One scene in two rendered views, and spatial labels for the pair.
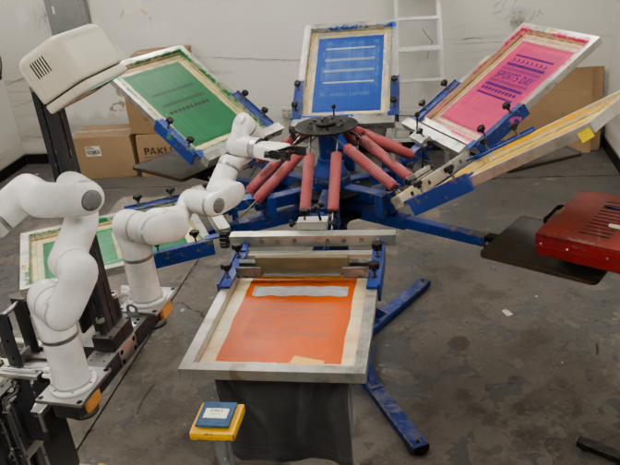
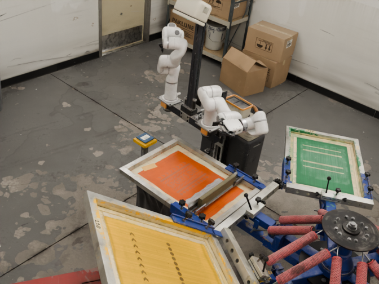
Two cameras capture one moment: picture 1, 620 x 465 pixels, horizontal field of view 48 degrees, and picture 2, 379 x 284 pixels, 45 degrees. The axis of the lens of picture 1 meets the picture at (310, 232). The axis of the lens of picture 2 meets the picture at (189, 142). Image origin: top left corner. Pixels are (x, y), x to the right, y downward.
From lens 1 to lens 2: 3.76 m
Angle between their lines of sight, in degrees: 94
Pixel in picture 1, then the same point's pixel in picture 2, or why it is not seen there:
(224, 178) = not seen: hidden behind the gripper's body
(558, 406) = not seen: outside the picture
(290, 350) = (162, 167)
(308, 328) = (171, 178)
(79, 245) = (169, 57)
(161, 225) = (200, 93)
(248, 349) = (176, 159)
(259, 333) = (184, 166)
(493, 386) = not seen: outside the picture
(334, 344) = (151, 178)
